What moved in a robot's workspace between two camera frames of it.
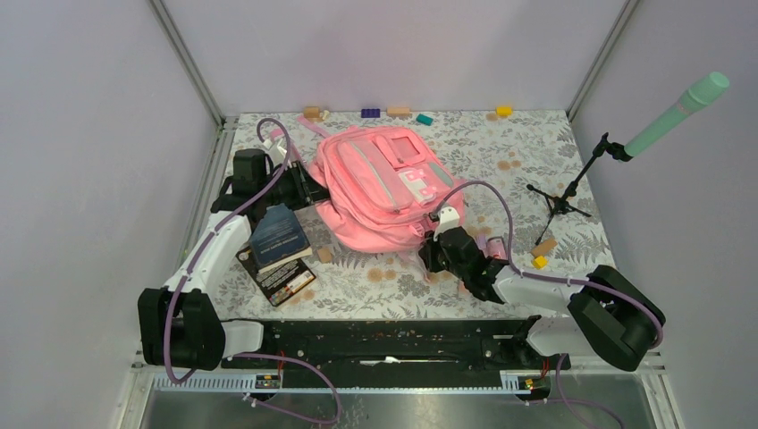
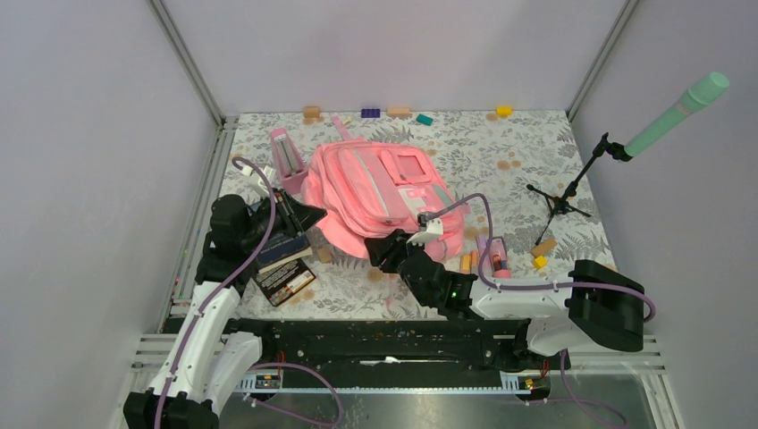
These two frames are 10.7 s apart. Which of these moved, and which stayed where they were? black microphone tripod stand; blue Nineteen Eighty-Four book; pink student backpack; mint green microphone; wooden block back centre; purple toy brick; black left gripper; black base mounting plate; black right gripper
Moved: black right gripper; black left gripper; pink student backpack
Stayed: mint green microphone; black base mounting plate; wooden block back centre; black microphone tripod stand; purple toy brick; blue Nineteen Eighty-Four book
